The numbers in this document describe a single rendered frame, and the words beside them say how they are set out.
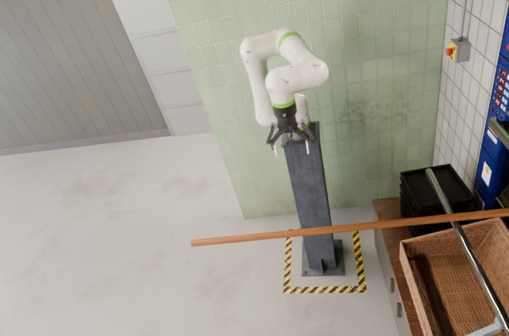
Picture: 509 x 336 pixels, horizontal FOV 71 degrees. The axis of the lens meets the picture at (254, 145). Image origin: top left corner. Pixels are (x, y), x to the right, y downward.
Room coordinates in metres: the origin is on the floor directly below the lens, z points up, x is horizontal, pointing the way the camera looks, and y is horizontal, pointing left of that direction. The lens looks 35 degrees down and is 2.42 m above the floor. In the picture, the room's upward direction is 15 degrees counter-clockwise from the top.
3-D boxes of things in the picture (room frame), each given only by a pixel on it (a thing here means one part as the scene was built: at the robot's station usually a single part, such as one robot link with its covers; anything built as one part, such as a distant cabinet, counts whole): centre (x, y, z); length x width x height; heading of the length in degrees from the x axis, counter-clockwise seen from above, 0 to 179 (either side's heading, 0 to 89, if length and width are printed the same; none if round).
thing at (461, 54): (1.69, -1.20, 1.46); 0.10 x 0.07 x 0.10; 168
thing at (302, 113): (1.70, -0.26, 1.36); 0.16 x 0.13 x 0.19; 91
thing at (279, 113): (1.21, -0.15, 1.69); 0.12 x 0.09 x 0.06; 166
